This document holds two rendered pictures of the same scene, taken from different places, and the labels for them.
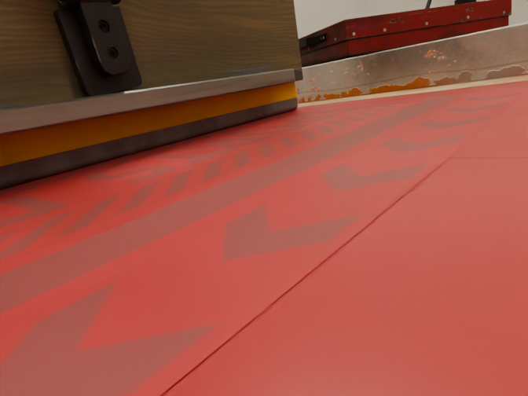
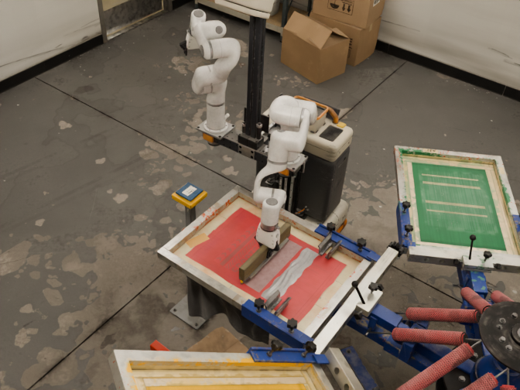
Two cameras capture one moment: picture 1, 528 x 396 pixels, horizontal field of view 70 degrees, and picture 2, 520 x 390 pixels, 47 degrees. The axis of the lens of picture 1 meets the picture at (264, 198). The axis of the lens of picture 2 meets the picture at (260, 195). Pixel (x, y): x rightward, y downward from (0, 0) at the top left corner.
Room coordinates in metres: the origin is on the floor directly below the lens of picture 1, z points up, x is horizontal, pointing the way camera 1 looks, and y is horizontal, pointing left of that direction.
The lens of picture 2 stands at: (1.99, -0.26, 2.97)
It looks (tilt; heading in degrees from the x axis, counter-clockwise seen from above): 42 degrees down; 171
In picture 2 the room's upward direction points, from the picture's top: 3 degrees clockwise
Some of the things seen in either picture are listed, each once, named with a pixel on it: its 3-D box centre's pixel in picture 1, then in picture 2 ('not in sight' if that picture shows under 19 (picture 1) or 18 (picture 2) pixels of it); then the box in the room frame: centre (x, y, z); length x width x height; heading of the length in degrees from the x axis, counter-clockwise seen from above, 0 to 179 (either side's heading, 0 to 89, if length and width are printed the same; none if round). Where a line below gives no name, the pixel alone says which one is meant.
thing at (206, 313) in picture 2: not in sight; (227, 312); (0.33, -0.10, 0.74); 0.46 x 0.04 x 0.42; 47
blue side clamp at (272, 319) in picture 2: not in sight; (274, 324); (0.59, 0.07, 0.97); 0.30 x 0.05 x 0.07; 47
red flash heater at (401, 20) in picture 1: (389, 38); not in sight; (1.35, -0.51, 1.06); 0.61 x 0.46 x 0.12; 107
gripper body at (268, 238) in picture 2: not in sight; (268, 233); (0.21, 0.09, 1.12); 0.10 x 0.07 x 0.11; 47
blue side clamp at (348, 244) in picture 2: not in sight; (343, 245); (0.18, 0.45, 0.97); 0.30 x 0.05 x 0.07; 47
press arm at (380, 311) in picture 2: not in sight; (379, 314); (0.61, 0.49, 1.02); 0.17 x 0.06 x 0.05; 47
